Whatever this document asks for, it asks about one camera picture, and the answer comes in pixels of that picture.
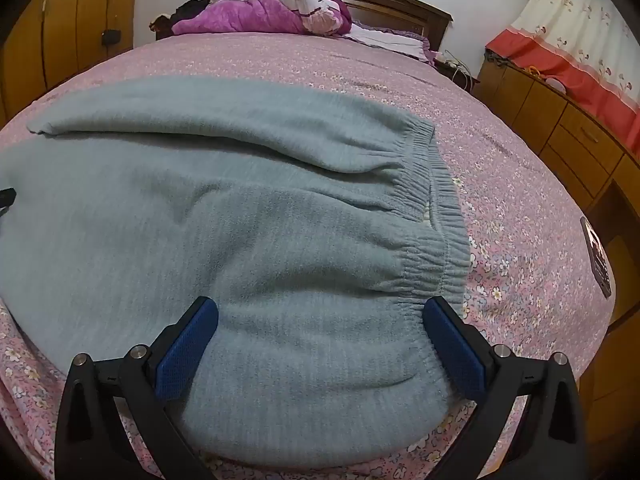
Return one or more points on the pink striped pillow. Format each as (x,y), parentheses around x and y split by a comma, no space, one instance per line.
(390,40)

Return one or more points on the wooden nightstand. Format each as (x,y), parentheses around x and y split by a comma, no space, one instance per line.
(450,77)

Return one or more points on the dark remote control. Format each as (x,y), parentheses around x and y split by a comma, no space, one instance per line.
(596,255)

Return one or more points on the grey fleece pants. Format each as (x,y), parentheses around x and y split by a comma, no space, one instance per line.
(225,235)

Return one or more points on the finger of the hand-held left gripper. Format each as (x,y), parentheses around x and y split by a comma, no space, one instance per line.
(6,194)

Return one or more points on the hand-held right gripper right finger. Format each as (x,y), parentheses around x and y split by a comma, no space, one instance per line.
(452,350)

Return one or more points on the dark clothing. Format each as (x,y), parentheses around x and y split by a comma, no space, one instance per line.
(187,10)

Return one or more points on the bed with pink floral sheet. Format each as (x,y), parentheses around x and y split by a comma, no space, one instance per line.
(350,70)

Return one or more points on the small yellow object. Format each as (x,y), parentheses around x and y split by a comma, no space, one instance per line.
(535,71)

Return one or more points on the dark wooden headboard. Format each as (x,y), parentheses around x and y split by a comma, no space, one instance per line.
(400,15)

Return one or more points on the small black device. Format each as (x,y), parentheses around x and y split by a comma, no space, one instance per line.
(111,37)

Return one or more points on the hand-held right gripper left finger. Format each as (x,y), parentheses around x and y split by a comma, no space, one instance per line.
(187,350)

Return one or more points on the wooden cabinet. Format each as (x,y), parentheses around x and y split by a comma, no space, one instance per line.
(575,125)

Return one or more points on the floral curtain with red band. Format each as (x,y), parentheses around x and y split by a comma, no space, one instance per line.
(575,20)

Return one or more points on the wooden wardrobe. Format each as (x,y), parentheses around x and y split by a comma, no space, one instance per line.
(60,20)

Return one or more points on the white power strip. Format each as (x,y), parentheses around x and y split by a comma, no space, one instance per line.
(453,64)

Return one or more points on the purple and white quilt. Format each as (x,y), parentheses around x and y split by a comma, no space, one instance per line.
(250,15)

